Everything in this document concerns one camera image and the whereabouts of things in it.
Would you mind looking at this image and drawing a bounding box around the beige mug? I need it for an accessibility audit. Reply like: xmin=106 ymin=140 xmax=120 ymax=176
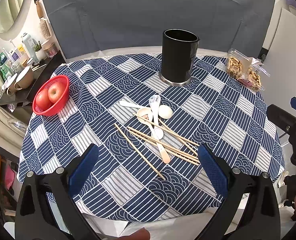
xmin=14 ymin=66 xmax=34 ymax=90

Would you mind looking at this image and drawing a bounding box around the small potted plant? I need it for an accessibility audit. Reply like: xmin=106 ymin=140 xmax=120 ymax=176
xmin=34 ymin=41 xmax=46 ymax=61

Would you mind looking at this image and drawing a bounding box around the grey upholstered sofa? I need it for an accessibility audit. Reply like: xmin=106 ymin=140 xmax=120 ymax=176
xmin=43 ymin=0 xmax=275 ymax=59

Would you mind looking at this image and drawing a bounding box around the black cylindrical utensil holder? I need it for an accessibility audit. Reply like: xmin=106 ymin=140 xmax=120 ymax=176
xmin=159 ymin=29 xmax=199 ymax=87

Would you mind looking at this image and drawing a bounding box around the white plastic spoon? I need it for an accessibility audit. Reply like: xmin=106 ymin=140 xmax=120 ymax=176
xmin=119 ymin=100 xmax=143 ymax=109

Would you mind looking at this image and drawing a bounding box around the white blue patterned ceramic spoon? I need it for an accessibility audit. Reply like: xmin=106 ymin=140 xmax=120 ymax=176
xmin=149 ymin=95 xmax=164 ymax=140

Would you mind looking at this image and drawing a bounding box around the blue white patterned tablecloth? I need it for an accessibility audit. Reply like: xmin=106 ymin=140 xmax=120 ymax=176
xmin=17 ymin=53 xmax=284 ymax=222

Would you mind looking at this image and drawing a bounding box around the red apple left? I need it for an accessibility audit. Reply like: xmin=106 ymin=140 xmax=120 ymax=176
xmin=36 ymin=88 xmax=52 ymax=112

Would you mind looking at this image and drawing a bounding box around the red plastic basket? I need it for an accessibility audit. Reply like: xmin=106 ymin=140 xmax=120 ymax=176
xmin=32 ymin=75 xmax=70 ymax=116

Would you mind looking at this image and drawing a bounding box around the long wooden chopstick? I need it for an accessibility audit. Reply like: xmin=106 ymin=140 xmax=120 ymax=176
xmin=114 ymin=123 xmax=166 ymax=180

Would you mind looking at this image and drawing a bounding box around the white bottle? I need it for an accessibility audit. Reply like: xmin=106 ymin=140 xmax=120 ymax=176
xmin=21 ymin=33 xmax=38 ymax=62

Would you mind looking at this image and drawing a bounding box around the clear bag of cookies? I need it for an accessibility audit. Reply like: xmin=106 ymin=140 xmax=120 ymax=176
xmin=226 ymin=48 xmax=270 ymax=92

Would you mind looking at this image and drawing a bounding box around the cream ceramic soup spoon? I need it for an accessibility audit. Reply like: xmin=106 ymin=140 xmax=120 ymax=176
xmin=137 ymin=107 xmax=171 ymax=164

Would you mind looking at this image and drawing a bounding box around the white round spoon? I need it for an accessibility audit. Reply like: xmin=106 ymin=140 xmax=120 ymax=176
xmin=158 ymin=105 xmax=173 ymax=119

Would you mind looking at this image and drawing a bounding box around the red apple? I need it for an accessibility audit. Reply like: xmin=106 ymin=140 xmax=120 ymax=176
xmin=48 ymin=82 xmax=66 ymax=103
xmin=36 ymin=88 xmax=52 ymax=112

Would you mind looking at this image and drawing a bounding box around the dark side table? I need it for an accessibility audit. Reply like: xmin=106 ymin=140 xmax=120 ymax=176
xmin=0 ymin=51 xmax=67 ymax=107

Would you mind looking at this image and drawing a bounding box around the red apple right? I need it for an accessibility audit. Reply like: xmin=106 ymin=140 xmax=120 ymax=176
xmin=48 ymin=82 xmax=66 ymax=103

